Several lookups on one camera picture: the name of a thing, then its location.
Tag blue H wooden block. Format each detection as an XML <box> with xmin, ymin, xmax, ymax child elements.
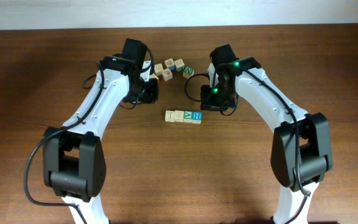
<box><xmin>192</xmin><ymin>111</ymin><xmax>203</xmax><ymax>124</ymax></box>

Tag red E wooden block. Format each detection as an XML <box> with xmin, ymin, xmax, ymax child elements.
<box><xmin>174</xmin><ymin>110</ymin><xmax>184</xmax><ymax>123</ymax></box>

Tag plain T wooden block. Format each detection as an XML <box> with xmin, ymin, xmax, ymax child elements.
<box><xmin>165</xmin><ymin>110</ymin><xmax>175</xmax><ymax>123</ymax></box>

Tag green V wooden block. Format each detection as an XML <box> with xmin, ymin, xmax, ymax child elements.
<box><xmin>183</xmin><ymin>111</ymin><xmax>193</xmax><ymax>123</ymax></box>

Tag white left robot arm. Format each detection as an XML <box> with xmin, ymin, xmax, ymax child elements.
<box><xmin>42</xmin><ymin>39</ymin><xmax>158</xmax><ymax>223</ymax></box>

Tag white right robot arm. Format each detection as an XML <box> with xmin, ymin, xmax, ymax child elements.
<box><xmin>200</xmin><ymin>44</ymin><xmax>333</xmax><ymax>223</ymax></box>

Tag red Y wooden block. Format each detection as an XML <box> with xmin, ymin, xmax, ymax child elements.
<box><xmin>149</xmin><ymin>73</ymin><xmax>160</xmax><ymax>82</ymax></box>

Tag plain snake wooden block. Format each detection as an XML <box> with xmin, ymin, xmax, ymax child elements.
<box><xmin>161</xmin><ymin>68</ymin><xmax>173</xmax><ymax>81</ymax></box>

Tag blue D wooden block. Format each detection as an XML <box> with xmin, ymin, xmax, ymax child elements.
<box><xmin>164</xmin><ymin>58</ymin><xmax>176</xmax><ymax>71</ymax></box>

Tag green N wooden block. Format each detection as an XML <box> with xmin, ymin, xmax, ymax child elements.
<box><xmin>183</xmin><ymin>66</ymin><xmax>195</xmax><ymax>79</ymax></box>

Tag green-sided rear wooden block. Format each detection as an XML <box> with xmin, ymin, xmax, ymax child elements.
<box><xmin>174</xmin><ymin>58</ymin><xmax>185</xmax><ymax>72</ymax></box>

